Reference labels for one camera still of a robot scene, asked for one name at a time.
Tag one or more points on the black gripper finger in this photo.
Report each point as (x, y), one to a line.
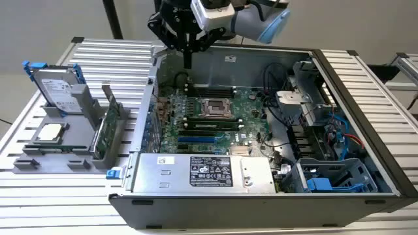
(208, 39)
(162, 34)

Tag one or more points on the green graphics card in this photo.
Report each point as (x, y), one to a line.
(109, 127)

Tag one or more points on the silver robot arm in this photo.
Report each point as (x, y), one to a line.
(247, 24)

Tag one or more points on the black stand pole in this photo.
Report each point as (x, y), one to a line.
(112, 19)

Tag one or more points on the round coin cell battery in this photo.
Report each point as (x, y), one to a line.
(251, 96)

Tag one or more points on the CPU socket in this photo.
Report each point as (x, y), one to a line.
(215, 106)

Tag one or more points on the green motherboard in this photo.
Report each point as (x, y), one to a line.
(247, 115)

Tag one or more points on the silver metal drive cage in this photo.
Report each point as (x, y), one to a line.
(289, 98)

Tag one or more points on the green RAM stick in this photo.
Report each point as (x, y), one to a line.
(208, 126)
(69, 148)

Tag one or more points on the black expansion slot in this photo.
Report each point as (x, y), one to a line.
(201, 133)

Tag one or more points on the hard disk in blue carrier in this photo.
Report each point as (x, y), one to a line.
(56, 90)

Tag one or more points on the blue expansion slot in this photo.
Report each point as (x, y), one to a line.
(195, 140)

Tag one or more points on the silver chipset heatsink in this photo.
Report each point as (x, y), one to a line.
(239, 150)

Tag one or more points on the silver CPU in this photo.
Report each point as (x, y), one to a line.
(48, 132)

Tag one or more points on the blue case latch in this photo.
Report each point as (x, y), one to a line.
(112, 173)

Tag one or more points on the silver power supply unit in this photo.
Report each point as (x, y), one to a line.
(169, 181)

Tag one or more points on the neighbouring metal slat table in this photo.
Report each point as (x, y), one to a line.
(406, 60)

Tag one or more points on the grey disk bay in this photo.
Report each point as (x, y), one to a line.
(329, 161)

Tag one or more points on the grey parts rack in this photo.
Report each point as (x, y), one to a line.
(58, 169)

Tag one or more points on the blue disk bay latch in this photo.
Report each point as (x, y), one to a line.
(319, 184)

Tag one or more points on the open grey PC case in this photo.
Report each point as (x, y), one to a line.
(228, 210)

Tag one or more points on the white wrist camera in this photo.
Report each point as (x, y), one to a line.
(212, 12)

